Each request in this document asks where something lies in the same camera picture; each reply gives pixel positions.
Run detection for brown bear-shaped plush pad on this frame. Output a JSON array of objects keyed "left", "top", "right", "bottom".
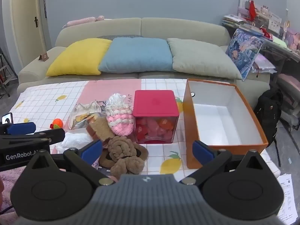
[{"left": 86, "top": 117, "right": 115, "bottom": 142}]

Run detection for brown plush dog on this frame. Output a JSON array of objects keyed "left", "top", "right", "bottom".
[{"left": 99, "top": 136, "right": 149, "bottom": 179}]

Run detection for cream drawstring cloth bag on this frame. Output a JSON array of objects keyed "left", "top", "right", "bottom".
[{"left": 68, "top": 100, "right": 106, "bottom": 130}]

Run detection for pink white crochet pouch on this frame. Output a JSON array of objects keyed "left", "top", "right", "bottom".
[{"left": 105, "top": 93, "right": 134, "bottom": 136}]

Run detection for orange knitted ball toy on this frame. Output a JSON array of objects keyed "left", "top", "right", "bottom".
[{"left": 50, "top": 118, "right": 64, "bottom": 129}]

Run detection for orange cardboard box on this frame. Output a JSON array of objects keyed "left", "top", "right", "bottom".
[{"left": 183, "top": 79, "right": 268, "bottom": 169}]

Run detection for red cube container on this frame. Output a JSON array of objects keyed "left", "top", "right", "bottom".
[{"left": 133, "top": 90, "right": 179, "bottom": 144}]

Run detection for black backpack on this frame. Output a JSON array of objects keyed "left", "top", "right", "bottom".
[{"left": 254, "top": 87, "right": 283, "bottom": 167}]

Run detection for beige fabric sofa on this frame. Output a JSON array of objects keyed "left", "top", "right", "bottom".
[{"left": 17, "top": 18, "right": 270, "bottom": 107}]

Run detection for yellow cushion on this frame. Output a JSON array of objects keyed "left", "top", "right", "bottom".
[{"left": 46, "top": 38, "right": 112, "bottom": 77}]

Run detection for paper sheets on floor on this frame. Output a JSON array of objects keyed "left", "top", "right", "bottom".
[{"left": 277, "top": 174, "right": 298, "bottom": 224}]

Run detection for grey-green cushion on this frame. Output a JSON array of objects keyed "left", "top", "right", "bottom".
[{"left": 167, "top": 38, "right": 242, "bottom": 79}]

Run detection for blue cushion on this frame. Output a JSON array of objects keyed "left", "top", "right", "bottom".
[{"left": 98, "top": 37, "right": 173, "bottom": 74}]

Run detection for blue anime print pillow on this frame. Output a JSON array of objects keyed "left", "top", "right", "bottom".
[{"left": 225, "top": 28, "right": 264, "bottom": 81}]

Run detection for cluttered desk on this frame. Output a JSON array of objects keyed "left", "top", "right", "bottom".
[{"left": 222, "top": 0, "right": 299, "bottom": 131}]

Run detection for cream door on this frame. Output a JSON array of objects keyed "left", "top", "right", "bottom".
[{"left": 11, "top": 0, "right": 46, "bottom": 68}]

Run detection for pink plush on sofa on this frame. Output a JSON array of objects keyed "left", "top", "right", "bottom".
[{"left": 63, "top": 15, "right": 105, "bottom": 29}]

